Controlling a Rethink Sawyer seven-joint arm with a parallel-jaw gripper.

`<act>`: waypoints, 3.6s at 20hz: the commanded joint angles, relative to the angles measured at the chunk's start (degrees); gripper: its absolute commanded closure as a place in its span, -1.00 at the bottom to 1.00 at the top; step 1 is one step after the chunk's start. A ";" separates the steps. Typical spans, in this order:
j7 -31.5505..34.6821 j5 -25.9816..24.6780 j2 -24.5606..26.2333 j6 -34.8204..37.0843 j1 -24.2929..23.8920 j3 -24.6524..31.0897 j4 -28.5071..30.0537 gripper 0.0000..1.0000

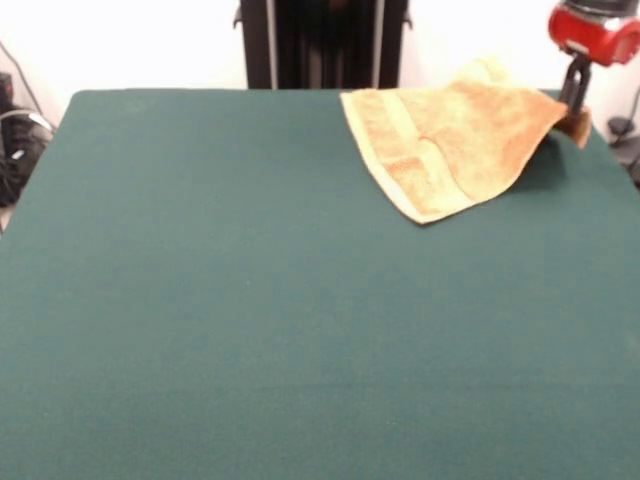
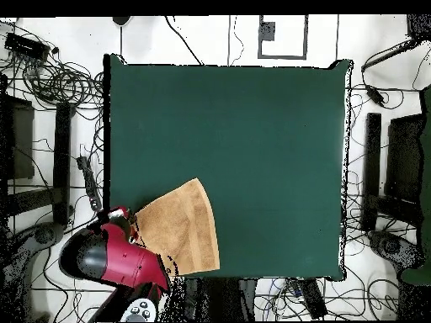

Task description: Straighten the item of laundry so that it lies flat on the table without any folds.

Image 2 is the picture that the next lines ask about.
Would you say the dark green table cloth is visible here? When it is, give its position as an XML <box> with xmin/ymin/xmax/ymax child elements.
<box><xmin>102</xmin><ymin>53</ymin><xmax>354</xmax><ymax>283</ymax></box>

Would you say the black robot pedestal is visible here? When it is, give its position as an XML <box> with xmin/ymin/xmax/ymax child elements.
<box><xmin>183</xmin><ymin>277</ymin><xmax>258</xmax><ymax>322</ymax></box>

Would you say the black metal frame stand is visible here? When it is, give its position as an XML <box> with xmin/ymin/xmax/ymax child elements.
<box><xmin>0</xmin><ymin>95</ymin><xmax>73</xmax><ymax>226</ymax></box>
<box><xmin>360</xmin><ymin>112</ymin><xmax>426</xmax><ymax>233</ymax></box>

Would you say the black power strip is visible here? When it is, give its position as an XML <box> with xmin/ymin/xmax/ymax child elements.
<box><xmin>298</xmin><ymin>278</ymin><xmax>328</xmax><ymax>320</ymax></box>
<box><xmin>76</xmin><ymin>156</ymin><xmax>103</xmax><ymax>212</ymax></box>

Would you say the dark wheeled stand base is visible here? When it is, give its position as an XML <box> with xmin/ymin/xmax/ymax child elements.
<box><xmin>367</xmin><ymin>229</ymin><xmax>426</xmax><ymax>271</ymax></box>
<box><xmin>0</xmin><ymin>221</ymin><xmax>66</xmax><ymax>321</ymax></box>

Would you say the black network switch box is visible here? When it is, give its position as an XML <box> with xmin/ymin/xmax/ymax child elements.
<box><xmin>3</xmin><ymin>32</ymin><xmax>51</xmax><ymax>61</ymax></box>

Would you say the long black cable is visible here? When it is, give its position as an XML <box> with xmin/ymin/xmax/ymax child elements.
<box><xmin>163</xmin><ymin>15</ymin><xmax>205</xmax><ymax>66</ymax></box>

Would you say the dark grey square patch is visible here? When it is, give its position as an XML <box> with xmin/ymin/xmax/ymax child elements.
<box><xmin>258</xmin><ymin>21</ymin><xmax>276</xmax><ymax>42</ymax></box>

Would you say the black power adapter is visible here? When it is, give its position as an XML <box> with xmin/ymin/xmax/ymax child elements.
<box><xmin>365</xmin><ymin>84</ymin><xmax>386</xmax><ymax>106</ymax></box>

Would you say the yellow-orange terry towel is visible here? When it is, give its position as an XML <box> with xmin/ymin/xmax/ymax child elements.
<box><xmin>134</xmin><ymin>177</ymin><xmax>221</xmax><ymax>278</ymax></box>

